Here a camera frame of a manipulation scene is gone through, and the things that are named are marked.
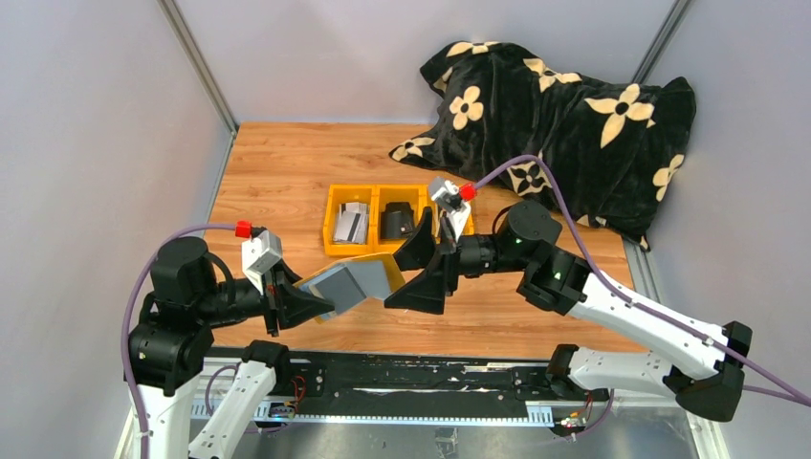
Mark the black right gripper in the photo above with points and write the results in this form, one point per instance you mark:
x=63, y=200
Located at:
x=426, y=293

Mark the yellow bin with beige cards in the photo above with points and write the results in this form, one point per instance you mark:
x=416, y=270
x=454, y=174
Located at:
x=469, y=215

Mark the yellow bin with silver cards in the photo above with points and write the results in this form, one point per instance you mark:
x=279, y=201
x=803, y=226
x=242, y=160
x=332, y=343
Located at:
x=338, y=194

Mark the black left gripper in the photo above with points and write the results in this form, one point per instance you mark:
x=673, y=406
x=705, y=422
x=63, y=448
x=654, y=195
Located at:
x=293, y=303

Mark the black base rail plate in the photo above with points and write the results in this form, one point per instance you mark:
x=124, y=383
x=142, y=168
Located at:
x=393, y=386

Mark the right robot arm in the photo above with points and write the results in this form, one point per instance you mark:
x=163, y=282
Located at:
x=696, y=364

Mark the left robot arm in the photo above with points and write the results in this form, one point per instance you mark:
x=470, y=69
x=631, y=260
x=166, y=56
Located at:
x=193, y=293

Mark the yellow leather card holder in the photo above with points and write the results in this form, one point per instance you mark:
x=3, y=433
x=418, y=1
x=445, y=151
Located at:
x=349, y=282

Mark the yellow bin with black cards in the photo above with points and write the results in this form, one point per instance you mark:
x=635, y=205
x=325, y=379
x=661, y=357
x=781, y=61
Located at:
x=413, y=194

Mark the black card stack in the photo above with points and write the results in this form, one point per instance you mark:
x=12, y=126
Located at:
x=397, y=221

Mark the black floral fleece blanket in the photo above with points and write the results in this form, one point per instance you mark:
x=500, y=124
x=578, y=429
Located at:
x=610, y=150

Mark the aluminium frame rail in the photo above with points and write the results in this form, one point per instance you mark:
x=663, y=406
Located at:
x=178, y=24

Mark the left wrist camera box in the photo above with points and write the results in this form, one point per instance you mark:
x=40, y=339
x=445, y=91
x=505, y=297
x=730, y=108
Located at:
x=259, y=254

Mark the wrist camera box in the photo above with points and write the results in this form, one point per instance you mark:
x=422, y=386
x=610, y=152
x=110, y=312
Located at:
x=451, y=206
x=259, y=254

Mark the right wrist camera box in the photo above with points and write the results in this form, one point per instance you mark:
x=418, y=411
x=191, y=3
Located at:
x=451, y=206

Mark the silver card stack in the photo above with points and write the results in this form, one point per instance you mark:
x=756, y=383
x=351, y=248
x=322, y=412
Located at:
x=352, y=222

